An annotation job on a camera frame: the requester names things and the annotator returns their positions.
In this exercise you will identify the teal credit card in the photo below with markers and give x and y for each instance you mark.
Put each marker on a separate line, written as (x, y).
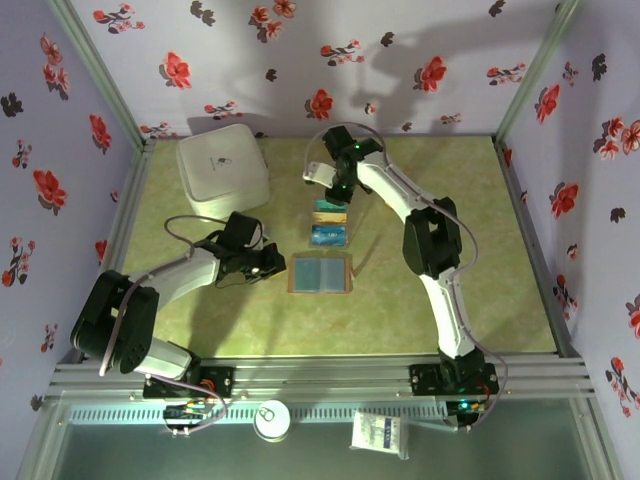
(322, 206)

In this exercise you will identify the yellow credit card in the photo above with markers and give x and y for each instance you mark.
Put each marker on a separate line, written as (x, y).
(330, 217)

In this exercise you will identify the blue credit card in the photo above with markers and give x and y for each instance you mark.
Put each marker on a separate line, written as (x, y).
(330, 235)

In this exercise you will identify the brown card holder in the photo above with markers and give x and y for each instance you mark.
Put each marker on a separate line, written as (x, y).
(307, 275)

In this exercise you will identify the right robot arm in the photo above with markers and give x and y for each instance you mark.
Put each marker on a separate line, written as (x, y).
(385, 182)

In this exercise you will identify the transparent acrylic card tray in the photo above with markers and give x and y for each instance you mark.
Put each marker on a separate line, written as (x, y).
(354, 220)

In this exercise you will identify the white square lidded box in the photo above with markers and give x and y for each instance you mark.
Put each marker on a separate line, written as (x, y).
(220, 165)

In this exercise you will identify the round tin can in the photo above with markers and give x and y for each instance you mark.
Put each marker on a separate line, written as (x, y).
(272, 422)

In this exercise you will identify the white tissue packet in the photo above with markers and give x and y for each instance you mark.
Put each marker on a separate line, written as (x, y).
(380, 435)

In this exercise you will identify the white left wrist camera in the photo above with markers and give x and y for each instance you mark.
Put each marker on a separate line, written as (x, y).
(258, 235)

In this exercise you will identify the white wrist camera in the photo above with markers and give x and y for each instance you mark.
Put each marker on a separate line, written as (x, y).
(317, 173)
(258, 235)

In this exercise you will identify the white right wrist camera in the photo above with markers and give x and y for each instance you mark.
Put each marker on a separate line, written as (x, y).
(317, 173)

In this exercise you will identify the aluminium side rail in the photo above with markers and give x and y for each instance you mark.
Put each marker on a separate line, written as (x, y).
(528, 225)
(129, 210)

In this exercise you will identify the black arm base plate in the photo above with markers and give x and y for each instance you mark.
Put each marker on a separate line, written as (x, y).
(425, 380)
(220, 382)

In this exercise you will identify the wide aluminium base rail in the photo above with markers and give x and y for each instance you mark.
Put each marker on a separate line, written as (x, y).
(320, 375)

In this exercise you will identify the aluminium corner post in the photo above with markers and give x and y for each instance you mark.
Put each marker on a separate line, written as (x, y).
(534, 75)
(101, 75)

